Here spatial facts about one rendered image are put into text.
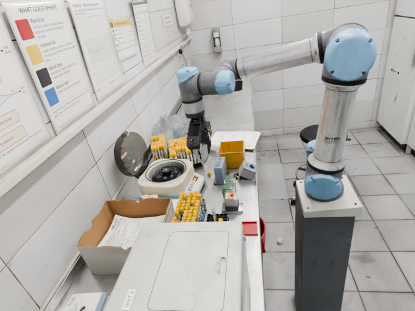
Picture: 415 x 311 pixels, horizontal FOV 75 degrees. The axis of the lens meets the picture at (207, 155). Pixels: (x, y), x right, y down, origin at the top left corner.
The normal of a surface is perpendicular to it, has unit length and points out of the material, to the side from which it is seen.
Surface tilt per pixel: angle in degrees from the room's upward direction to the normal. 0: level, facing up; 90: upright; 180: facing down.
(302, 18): 90
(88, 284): 0
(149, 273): 0
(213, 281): 0
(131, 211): 88
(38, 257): 90
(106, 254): 91
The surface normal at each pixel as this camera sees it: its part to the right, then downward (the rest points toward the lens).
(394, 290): -0.15, -0.86
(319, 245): -0.12, 0.51
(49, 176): 0.98, -0.07
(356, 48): -0.34, 0.41
